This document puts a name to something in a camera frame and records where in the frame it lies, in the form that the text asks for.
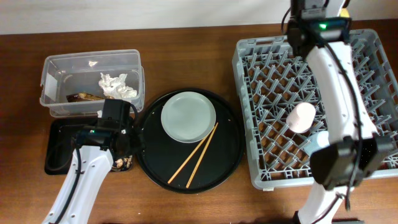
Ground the brown snack wrapper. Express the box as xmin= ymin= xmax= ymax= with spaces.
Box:
xmin=66 ymin=93 xmax=104 ymax=103

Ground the grey plate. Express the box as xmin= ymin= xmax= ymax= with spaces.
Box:
xmin=160 ymin=91 xmax=216 ymax=143

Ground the yellow bowl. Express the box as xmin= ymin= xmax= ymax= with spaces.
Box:
xmin=340 ymin=8 xmax=350 ymax=18

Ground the wooden chopstick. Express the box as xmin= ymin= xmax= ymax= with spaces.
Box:
xmin=167 ymin=128 xmax=213 ymax=184
xmin=185 ymin=123 xmax=219 ymax=189

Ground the food scraps pile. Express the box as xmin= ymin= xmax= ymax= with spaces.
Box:
xmin=111 ymin=156 xmax=132 ymax=172

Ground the clear plastic waste bin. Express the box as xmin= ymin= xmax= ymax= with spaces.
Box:
xmin=40 ymin=49 xmax=145 ymax=118

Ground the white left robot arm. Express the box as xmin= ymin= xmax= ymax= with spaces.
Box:
xmin=43 ymin=126 xmax=145 ymax=223

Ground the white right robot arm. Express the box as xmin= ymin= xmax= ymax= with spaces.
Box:
xmin=286 ymin=0 xmax=394 ymax=223

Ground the grey dishwasher rack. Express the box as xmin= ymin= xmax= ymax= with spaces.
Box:
xmin=232 ymin=29 xmax=397 ymax=191

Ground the crumpled white tissue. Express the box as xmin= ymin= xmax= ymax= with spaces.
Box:
xmin=98 ymin=73 xmax=137 ymax=100

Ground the blue cup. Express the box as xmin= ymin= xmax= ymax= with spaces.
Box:
xmin=303 ymin=131 xmax=330 ymax=156

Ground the black rectangular tray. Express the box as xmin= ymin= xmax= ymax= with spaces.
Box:
xmin=44 ymin=117 xmax=97 ymax=175

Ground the pink cup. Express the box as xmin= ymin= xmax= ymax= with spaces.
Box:
xmin=286 ymin=102 xmax=316 ymax=133

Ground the round black tray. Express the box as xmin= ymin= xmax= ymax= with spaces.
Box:
xmin=136 ymin=88 xmax=246 ymax=194

